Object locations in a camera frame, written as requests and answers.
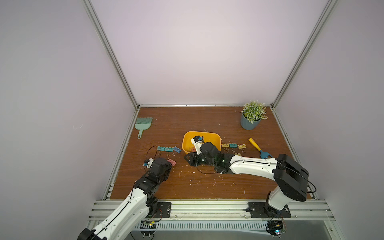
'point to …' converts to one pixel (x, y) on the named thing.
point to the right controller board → (275, 228)
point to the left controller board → (148, 228)
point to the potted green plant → (253, 112)
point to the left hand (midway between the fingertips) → (174, 160)
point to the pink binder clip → (173, 163)
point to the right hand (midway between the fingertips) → (185, 154)
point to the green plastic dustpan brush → (142, 124)
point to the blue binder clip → (177, 149)
